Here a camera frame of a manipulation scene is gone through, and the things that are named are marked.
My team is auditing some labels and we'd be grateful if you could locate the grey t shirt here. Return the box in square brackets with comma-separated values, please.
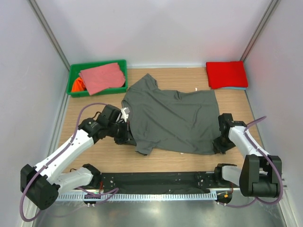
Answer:
[122, 74, 220, 155]

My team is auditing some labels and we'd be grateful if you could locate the light blue folded t shirt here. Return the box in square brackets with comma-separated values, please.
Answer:
[222, 87, 246, 90]

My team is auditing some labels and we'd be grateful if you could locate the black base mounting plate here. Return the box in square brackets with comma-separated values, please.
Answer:
[97, 172, 239, 195]

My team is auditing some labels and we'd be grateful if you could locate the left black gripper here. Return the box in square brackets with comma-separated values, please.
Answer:
[107, 119, 137, 146]

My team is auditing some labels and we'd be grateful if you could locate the white slotted cable duct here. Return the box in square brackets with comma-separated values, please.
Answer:
[56, 192, 217, 202]

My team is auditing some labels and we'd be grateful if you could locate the pink folded t shirt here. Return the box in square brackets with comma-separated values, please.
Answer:
[79, 62, 125, 95]

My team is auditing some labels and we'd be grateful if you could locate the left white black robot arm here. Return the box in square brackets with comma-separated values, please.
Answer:
[20, 105, 136, 210]

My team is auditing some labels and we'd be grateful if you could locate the green plastic bin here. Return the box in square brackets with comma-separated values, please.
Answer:
[66, 59, 128, 98]

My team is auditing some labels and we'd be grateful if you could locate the red folded t shirt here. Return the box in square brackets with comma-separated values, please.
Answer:
[206, 61, 249, 89]

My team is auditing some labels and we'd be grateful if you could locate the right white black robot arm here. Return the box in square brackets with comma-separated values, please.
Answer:
[213, 113, 284, 202]

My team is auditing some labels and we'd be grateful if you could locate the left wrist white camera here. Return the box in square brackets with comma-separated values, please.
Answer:
[120, 107, 130, 122]

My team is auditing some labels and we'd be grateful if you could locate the orange t shirt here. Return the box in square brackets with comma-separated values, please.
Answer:
[71, 77, 87, 93]

